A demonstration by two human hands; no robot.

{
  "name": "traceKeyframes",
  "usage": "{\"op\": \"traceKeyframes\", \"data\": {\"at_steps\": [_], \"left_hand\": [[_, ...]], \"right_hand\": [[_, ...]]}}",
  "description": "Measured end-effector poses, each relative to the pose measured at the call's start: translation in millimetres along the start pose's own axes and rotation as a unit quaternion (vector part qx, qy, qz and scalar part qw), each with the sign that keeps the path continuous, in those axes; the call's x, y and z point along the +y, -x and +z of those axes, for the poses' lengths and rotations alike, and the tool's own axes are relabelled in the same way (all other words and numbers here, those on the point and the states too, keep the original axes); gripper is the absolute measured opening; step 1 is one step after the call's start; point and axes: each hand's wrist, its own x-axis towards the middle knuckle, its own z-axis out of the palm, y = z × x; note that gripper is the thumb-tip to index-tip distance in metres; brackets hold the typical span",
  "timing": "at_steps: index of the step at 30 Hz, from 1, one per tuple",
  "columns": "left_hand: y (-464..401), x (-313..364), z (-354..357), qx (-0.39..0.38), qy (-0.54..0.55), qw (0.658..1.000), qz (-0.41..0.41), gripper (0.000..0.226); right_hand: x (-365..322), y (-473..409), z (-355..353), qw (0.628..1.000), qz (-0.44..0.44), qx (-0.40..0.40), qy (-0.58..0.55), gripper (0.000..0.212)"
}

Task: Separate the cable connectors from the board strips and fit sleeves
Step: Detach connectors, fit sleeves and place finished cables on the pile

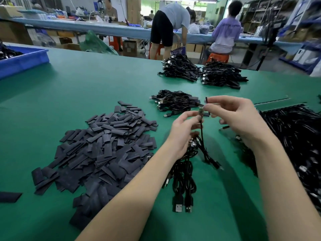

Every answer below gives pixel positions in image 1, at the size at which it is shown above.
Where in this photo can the person's left hand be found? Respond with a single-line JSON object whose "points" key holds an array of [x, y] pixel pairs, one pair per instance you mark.
{"points": [[183, 133]]}

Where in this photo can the person's right hand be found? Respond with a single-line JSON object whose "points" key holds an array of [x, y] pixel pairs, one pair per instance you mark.
{"points": [[240, 120]]}

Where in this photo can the pile of black sleeve strips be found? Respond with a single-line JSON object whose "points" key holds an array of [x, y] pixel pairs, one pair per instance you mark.
{"points": [[100, 153]]}

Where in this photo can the person's left forearm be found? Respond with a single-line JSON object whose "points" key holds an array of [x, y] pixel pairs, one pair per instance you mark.
{"points": [[130, 208]]}

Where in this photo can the person's right forearm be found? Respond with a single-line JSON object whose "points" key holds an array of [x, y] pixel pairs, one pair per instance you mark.
{"points": [[291, 198]]}

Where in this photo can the orange plastic stool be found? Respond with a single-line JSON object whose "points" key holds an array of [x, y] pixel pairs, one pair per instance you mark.
{"points": [[218, 58]]}

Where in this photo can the blue metal shelving rack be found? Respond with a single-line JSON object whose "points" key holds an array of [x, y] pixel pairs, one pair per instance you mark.
{"points": [[301, 63]]}

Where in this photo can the black tripod stand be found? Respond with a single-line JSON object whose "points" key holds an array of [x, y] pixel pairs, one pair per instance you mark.
{"points": [[271, 27]]}

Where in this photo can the small upright cardboard box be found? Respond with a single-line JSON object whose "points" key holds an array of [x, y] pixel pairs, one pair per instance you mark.
{"points": [[130, 48]]}

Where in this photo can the green plastic bag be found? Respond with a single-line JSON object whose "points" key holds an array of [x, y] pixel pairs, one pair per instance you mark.
{"points": [[98, 45]]}

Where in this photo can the open cardboard box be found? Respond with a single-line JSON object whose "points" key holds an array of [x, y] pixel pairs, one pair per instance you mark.
{"points": [[70, 46]]}

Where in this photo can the long blue work table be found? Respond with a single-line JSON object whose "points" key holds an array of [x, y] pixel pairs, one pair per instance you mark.
{"points": [[75, 26]]}

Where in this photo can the blue plastic bin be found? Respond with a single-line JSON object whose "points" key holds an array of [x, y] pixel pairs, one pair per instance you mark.
{"points": [[25, 62]]}

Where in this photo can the large brown cardboard box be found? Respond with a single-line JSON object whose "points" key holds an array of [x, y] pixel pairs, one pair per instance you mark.
{"points": [[12, 32]]}

